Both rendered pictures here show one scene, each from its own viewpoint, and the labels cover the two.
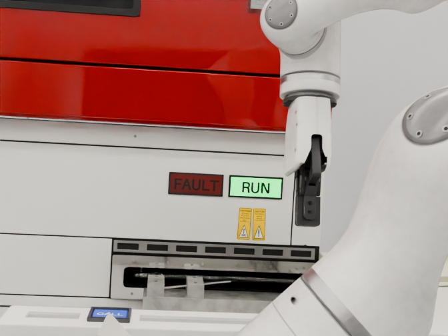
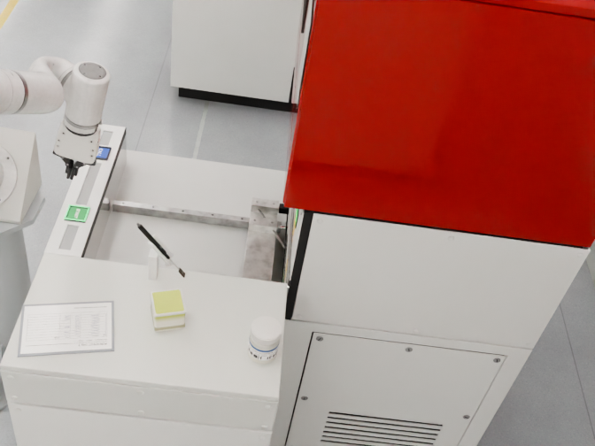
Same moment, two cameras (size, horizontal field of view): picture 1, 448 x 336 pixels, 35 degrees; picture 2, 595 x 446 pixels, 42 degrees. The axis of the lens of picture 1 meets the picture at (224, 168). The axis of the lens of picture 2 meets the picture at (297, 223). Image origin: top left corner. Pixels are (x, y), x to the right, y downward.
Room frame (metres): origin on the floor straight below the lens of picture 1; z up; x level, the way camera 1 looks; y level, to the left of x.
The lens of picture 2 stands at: (1.56, -1.53, 2.44)
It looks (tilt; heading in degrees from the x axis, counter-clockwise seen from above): 44 degrees down; 90
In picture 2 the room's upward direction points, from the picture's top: 11 degrees clockwise
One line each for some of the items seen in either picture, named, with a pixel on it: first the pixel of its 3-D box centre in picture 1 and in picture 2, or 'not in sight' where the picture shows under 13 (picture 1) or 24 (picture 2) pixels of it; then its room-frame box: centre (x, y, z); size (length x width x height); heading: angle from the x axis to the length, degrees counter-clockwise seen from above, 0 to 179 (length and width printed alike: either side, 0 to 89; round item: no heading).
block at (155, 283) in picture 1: (155, 285); (265, 205); (1.45, 0.13, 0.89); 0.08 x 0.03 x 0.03; 5
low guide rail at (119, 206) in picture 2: not in sight; (197, 216); (1.26, 0.09, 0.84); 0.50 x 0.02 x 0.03; 5
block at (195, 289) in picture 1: (195, 286); (262, 225); (1.46, 0.05, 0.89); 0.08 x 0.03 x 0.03; 5
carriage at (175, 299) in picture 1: (231, 302); (259, 250); (1.46, -0.03, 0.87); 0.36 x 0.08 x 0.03; 95
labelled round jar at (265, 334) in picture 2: not in sight; (264, 340); (1.53, -0.45, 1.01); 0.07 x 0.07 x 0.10
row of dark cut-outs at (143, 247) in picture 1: (215, 249); (292, 223); (1.54, 0.01, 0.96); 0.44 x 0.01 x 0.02; 95
